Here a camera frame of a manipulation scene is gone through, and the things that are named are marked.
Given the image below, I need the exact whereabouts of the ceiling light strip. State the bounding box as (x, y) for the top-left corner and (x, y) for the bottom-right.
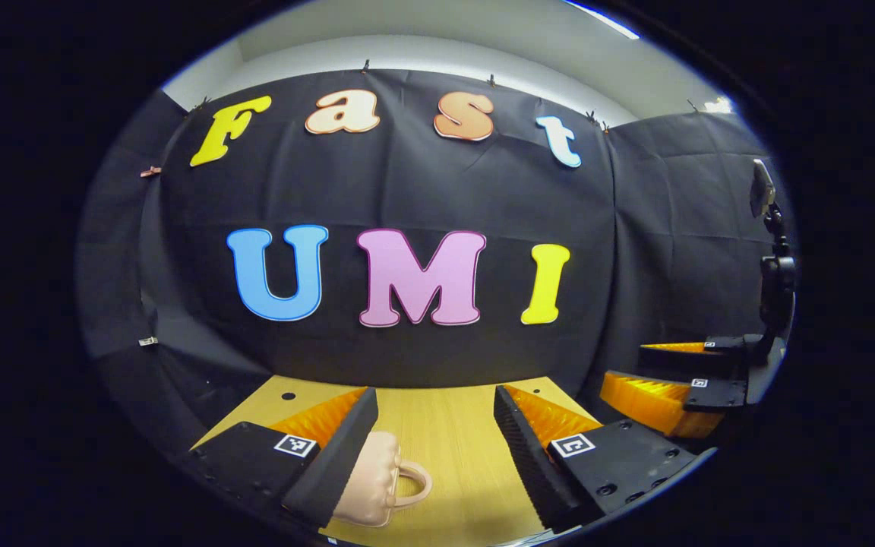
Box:
(563, 0), (642, 40)

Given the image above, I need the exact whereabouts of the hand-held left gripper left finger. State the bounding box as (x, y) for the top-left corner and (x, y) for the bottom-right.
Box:
(179, 386), (379, 530)

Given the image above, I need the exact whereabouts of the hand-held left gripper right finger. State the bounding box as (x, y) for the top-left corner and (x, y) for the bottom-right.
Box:
(493, 384), (718, 533)

